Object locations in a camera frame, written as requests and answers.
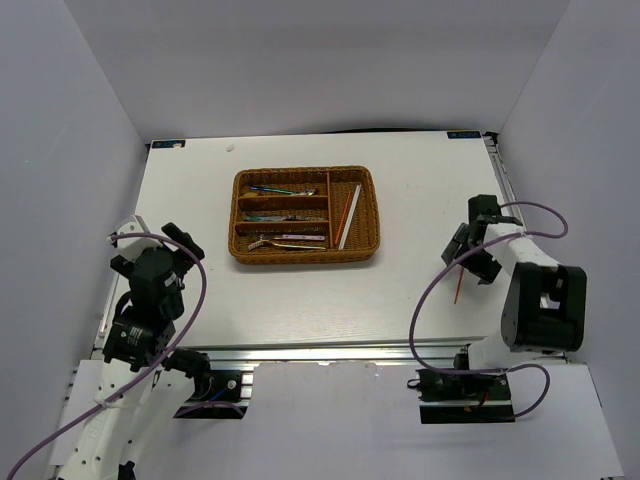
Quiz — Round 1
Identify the right blue table label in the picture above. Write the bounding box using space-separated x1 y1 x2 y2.
446 130 482 140

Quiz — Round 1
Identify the white chopstick long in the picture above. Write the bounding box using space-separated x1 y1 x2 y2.
338 184 362 250

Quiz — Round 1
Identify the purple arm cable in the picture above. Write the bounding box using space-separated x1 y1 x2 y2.
409 201 570 420
4 232 249 480

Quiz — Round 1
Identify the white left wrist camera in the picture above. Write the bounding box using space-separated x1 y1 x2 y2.
107 215 162 262

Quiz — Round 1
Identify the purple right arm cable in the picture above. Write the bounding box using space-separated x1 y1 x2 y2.
409 201 570 420

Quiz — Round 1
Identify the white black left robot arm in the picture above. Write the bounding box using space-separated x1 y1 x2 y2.
58 215 212 479

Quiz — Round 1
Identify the green handled table knife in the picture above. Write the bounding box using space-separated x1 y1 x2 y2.
243 214 293 223

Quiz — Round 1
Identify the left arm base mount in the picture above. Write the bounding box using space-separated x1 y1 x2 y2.
175 369 252 420

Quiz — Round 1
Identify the iridescent round bowl spoon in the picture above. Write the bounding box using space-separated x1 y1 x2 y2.
250 185 297 195

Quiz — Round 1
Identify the pink handled fork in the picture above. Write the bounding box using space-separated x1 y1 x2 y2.
259 233 326 242

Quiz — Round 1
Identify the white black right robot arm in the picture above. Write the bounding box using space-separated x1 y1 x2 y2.
441 195 587 399

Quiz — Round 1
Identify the woven wicker cutlery tray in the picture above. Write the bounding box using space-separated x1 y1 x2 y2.
228 166 380 266

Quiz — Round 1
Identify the silver patterned table knife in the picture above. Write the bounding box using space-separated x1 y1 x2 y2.
282 215 325 222

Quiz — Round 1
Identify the purple iridescent spoon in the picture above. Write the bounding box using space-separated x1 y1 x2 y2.
289 188 317 197

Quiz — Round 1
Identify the left blue table label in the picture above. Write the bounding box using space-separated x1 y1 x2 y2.
150 139 186 149

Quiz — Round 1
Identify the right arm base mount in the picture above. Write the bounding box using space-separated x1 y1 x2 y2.
406 369 515 425

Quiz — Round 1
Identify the red chopstick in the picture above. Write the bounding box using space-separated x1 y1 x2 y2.
453 267 465 305
334 191 353 248

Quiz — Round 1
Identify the blue table label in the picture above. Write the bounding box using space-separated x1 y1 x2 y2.
150 139 186 149
446 130 482 140

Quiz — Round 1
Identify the aluminium table frame rail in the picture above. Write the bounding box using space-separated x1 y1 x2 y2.
92 130 576 369

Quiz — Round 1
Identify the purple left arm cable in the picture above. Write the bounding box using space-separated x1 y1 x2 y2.
4 232 249 480

